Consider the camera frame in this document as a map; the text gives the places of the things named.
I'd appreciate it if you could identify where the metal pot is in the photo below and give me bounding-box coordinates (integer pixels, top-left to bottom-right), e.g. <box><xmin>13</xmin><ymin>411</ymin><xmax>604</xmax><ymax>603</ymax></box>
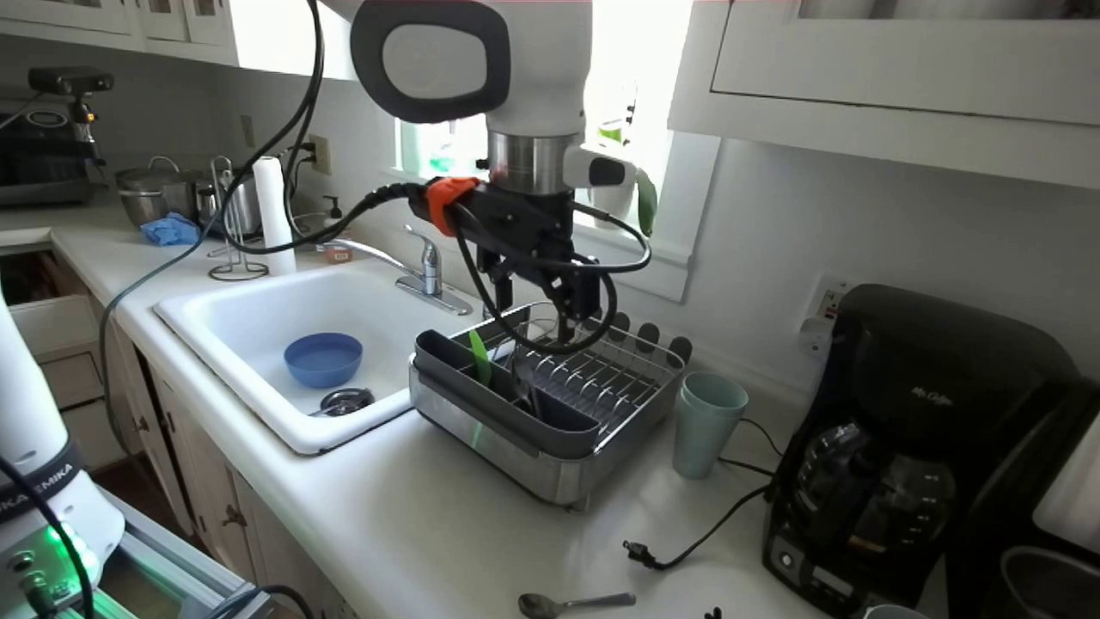
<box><xmin>113</xmin><ymin>165</ymin><xmax>194</xmax><ymax>232</ymax></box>

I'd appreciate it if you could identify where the white lower cabinet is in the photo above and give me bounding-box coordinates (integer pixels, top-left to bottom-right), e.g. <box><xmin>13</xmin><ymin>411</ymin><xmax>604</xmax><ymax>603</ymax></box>
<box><xmin>0</xmin><ymin>243</ymin><xmax>358</xmax><ymax>619</ymax></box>

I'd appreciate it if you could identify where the chrome faucet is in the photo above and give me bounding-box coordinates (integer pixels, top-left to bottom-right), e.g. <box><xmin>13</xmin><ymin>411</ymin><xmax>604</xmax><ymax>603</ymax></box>
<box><xmin>337</xmin><ymin>223</ymin><xmax>479</xmax><ymax>323</ymax></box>

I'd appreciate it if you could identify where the potted plant in white pot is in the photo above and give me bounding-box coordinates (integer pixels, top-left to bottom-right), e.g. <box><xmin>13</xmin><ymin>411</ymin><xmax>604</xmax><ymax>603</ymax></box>
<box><xmin>589</xmin><ymin>101</ymin><xmax>664</xmax><ymax>241</ymax></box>

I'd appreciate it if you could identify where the orange cable strap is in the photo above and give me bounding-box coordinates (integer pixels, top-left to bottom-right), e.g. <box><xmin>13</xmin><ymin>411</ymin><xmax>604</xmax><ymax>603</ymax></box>
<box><xmin>422</xmin><ymin>176</ymin><xmax>483</xmax><ymax>237</ymax></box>

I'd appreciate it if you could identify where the espresso machine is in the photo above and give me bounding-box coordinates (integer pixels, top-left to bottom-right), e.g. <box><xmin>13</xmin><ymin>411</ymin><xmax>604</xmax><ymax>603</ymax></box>
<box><xmin>0</xmin><ymin>96</ymin><xmax>100</xmax><ymax>209</ymax></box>

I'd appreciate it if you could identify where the black coffee maker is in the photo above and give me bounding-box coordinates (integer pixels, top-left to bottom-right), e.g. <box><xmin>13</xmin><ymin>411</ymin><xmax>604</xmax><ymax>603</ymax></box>
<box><xmin>765</xmin><ymin>281</ymin><xmax>1088</xmax><ymax>617</ymax></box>

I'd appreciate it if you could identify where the metal spoon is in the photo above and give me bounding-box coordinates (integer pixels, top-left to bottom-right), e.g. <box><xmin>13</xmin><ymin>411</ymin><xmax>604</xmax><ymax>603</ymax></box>
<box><xmin>517</xmin><ymin>588</ymin><xmax>640</xmax><ymax>619</ymax></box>

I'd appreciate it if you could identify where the steel dish drying rack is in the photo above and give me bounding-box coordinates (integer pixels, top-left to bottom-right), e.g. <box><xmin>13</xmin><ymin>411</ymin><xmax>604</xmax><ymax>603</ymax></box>
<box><xmin>407</xmin><ymin>299</ymin><xmax>697</xmax><ymax>510</ymax></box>

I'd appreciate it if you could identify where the black power cord with plug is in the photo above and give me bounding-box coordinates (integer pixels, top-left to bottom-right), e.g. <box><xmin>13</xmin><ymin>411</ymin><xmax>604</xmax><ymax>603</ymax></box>
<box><xmin>623</xmin><ymin>412</ymin><xmax>793</xmax><ymax>576</ymax></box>

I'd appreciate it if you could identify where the blue glove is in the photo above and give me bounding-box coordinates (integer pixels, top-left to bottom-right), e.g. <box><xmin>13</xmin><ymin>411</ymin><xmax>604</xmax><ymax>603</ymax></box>
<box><xmin>138</xmin><ymin>209</ymin><xmax>201</xmax><ymax>251</ymax></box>

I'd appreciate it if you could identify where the black stereo camera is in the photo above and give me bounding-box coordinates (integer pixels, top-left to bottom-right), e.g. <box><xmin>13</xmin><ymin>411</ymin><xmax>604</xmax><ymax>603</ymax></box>
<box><xmin>29</xmin><ymin>66</ymin><xmax>118</xmax><ymax>101</ymax></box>

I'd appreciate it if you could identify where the white window frame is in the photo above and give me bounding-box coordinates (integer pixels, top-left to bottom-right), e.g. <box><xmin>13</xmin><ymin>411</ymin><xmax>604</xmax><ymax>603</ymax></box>
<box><xmin>369</xmin><ymin>0</ymin><xmax>729</xmax><ymax>302</ymax></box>

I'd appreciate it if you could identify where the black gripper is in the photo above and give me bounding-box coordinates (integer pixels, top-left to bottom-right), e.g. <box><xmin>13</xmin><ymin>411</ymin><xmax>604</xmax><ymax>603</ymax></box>
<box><xmin>451</xmin><ymin>181</ymin><xmax>610</xmax><ymax>351</ymax></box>

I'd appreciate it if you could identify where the steel pot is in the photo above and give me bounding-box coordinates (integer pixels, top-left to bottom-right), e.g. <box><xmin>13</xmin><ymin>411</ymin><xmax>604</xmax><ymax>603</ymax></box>
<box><xmin>996</xmin><ymin>542</ymin><xmax>1100</xmax><ymax>619</ymax></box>

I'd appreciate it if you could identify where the blue bowl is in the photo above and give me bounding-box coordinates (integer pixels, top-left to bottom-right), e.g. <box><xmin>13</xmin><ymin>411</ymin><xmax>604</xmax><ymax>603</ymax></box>
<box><xmin>283</xmin><ymin>331</ymin><xmax>369</xmax><ymax>392</ymax></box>

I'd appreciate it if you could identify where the brown soap dispenser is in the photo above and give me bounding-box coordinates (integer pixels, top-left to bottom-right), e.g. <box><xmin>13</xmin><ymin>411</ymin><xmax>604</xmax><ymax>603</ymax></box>
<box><xmin>318</xmin><ymin>194</ymin><xmax>358</xmax><ymax>265</ymax></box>

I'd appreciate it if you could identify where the sink drain strainer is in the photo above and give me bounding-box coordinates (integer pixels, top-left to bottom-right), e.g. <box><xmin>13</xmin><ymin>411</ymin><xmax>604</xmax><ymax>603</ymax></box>
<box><xmin>318</xmin><ymin>384</ymin><xmax>377</xmax><ymax>421</ymax></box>

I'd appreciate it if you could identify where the green plastic utensil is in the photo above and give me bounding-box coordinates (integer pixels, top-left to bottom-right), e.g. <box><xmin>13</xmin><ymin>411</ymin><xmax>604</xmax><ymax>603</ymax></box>
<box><xmin>464</xmin><ymin>328</ymin><xmax>498</xmax><ymax>389</ymax></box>

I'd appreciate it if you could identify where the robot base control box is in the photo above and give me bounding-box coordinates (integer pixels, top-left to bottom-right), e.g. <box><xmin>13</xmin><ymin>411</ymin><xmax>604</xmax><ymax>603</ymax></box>
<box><xmin>0</xmin><ymin>492</ymin><xmax>280</xmax><ymax>619</ymax></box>

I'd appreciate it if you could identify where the white paper towel roll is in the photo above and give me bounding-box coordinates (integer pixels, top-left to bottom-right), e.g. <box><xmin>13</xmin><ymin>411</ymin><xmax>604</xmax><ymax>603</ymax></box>
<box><xmin>248</xmin><ymin>150</ymin><xmax>298</xmax><ymax>260</ymax></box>

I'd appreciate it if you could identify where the white kitchen sink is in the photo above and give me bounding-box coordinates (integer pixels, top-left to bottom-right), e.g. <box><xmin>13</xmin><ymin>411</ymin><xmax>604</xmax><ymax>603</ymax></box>
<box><xmin>152</xmin><ymin>258</ymin><xmax>510</xmax><ymax>461</ymax></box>

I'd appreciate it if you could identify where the grey utensil holder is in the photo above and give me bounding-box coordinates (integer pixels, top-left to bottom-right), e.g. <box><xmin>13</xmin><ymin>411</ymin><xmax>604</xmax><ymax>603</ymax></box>
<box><xmin>409</xmin><ymin>323</ymin><xmax>597</xmax><ymax>461</ymax></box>

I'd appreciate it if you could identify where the wire stand with ring base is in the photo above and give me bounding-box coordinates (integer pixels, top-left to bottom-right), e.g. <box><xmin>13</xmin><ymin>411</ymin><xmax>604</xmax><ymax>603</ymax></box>
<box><xmin>206</xmin><ymin>169</ymin><xmax>273</xmax><ymax>287</ymax></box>

